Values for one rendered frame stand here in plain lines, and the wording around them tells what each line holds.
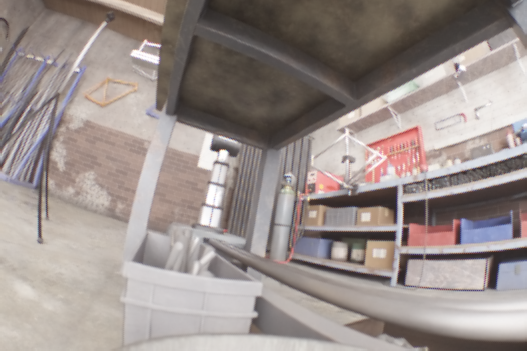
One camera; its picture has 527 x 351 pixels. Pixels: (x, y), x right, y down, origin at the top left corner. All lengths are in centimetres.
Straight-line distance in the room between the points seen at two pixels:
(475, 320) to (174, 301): 36
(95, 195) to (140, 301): 337
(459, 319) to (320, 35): 66
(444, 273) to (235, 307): 148
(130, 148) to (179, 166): 85
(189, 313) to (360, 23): 70
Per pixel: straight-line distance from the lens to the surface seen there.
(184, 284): 32
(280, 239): 265
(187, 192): 354
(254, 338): 20
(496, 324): 28
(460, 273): 165
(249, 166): 342
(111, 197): 359
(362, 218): 208
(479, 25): 65
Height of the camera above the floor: 32
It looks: 20 degrees up
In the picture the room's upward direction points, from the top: 10 degrees clockwise
